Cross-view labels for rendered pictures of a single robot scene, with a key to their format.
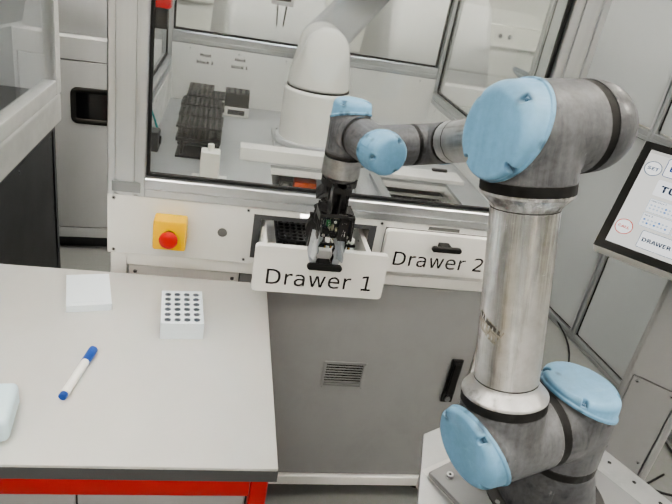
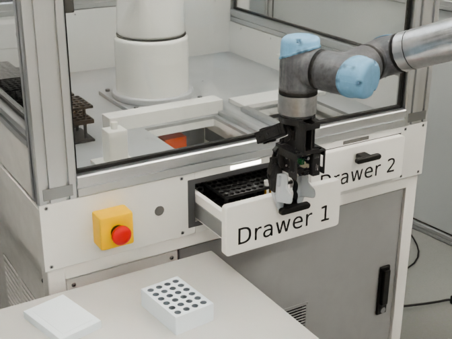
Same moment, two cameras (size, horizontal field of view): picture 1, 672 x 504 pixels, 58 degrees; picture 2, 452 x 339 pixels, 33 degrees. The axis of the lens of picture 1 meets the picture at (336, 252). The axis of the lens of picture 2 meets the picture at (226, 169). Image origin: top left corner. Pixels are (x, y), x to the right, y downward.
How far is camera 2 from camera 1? 0.63 m
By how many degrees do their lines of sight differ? 18
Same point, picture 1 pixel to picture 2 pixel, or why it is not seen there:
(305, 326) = not seen: hidden behind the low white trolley
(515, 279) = not seen: outside the picture
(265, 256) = (235, 216)
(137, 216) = (72, 222)
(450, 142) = (417, 52)
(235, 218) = (170, 191)
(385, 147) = (368, 71)
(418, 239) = (338, 157)
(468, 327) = (388, 230)
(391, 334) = (324, 262)
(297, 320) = not seen: hidden behind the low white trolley
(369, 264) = (325, 192)
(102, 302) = (91, 322)
